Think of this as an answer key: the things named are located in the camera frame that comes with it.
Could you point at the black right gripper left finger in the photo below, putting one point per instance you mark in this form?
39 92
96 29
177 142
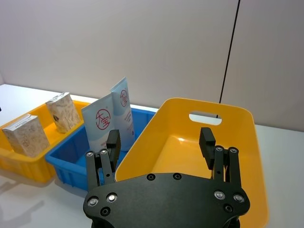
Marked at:
113 147

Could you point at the yellow plastic bin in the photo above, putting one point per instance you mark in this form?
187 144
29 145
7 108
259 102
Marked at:
23 167

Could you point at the pale blue tube red logo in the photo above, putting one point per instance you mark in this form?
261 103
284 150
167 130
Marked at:
99 121
124 111

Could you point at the blue plastic bin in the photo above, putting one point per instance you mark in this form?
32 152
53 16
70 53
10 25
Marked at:
69 148

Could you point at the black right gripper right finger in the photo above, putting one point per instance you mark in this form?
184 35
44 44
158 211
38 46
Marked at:
207 145

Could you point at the patterned beige carton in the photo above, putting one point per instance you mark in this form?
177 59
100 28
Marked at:
25 135
63 111

